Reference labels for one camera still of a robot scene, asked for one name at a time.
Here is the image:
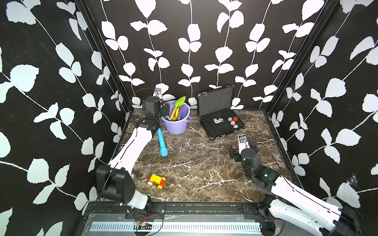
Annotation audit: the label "purple plastic bucket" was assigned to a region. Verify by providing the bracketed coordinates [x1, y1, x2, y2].
[161, 103, 192, 135]

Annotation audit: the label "white perforated strip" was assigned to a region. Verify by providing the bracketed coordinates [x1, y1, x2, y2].
[89, 221, 261, 235]

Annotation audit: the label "purple toy scoop pink handle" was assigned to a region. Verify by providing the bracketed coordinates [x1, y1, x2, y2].
[180, 104, 190, 119]

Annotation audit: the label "black front mounting rail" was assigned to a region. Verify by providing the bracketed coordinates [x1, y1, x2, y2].
[83, 202, 275, 221]

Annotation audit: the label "yellow toy spade wooden handle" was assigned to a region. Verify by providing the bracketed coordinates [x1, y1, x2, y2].
[170, 107, 179, 121]

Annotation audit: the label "red white round parts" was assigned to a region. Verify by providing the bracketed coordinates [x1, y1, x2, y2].
[213, 117, 239, 129]

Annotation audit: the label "yellow red toy truck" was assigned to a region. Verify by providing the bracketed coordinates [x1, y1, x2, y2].
[147, 174, 166, 189]

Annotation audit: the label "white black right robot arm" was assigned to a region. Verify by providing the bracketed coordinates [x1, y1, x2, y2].
[229, 146, 363, 236]

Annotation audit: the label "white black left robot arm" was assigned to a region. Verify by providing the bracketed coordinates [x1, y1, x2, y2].
[96, 95, 169, 211]

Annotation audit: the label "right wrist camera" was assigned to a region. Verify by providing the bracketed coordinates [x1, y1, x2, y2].
[238, 135, 251, 153]

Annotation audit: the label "black open foam-lined case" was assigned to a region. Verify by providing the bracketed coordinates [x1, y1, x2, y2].
[197, 85, 245, 140]

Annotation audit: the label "green toy trowel wooden handle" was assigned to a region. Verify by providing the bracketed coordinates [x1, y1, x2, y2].
[174, 96, 186, 108]

